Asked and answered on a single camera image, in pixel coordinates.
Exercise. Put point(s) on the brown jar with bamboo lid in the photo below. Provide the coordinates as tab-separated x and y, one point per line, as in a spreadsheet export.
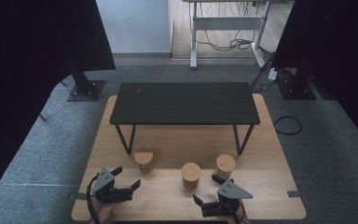
191	172
225	163
143	158

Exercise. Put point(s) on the person's right hand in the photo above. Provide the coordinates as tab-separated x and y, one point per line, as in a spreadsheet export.
240	217

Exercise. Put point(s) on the black riser shelf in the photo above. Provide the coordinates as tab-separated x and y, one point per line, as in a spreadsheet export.
185	102

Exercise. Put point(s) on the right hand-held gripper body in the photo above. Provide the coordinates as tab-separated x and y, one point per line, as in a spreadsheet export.
230	191

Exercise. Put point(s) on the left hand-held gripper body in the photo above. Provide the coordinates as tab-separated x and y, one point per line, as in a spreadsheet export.
105	182

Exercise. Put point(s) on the white desk frame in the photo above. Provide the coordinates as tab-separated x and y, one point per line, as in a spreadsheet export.
227	23

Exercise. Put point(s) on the white power strip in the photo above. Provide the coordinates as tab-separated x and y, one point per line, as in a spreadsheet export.
272	74

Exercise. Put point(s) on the black metal stand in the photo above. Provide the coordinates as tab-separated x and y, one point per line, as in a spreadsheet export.
296	90
85	90

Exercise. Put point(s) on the grey tape strip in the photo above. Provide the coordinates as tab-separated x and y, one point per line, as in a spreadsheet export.
79	196
296	194

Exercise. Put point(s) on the person's left hand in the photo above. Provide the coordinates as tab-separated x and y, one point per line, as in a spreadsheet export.
103	211

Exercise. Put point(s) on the black curtain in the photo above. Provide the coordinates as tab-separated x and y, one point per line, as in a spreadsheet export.
338	46
28	62

